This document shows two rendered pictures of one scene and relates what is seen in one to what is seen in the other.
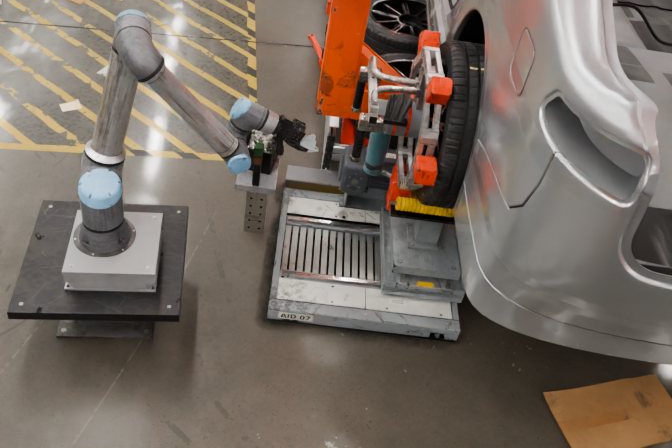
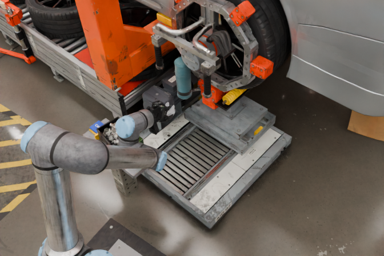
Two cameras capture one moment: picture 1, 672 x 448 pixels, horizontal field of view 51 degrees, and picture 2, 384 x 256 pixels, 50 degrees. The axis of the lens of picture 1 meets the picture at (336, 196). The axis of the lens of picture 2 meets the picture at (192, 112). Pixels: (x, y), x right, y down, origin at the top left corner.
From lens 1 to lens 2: 1.46 m
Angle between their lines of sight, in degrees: 29
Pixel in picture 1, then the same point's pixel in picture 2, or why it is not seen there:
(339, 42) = (108, 32)
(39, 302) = not seen: outside the picture
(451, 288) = (269, 120)
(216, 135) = (147, 158)
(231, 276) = (160, 228)
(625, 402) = not seen: hidden behind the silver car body
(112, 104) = (64, 208)
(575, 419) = (368, 127)
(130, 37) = (71, 147)
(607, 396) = not seen: hidden behind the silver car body
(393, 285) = (246, 146)
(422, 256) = (242, 117)
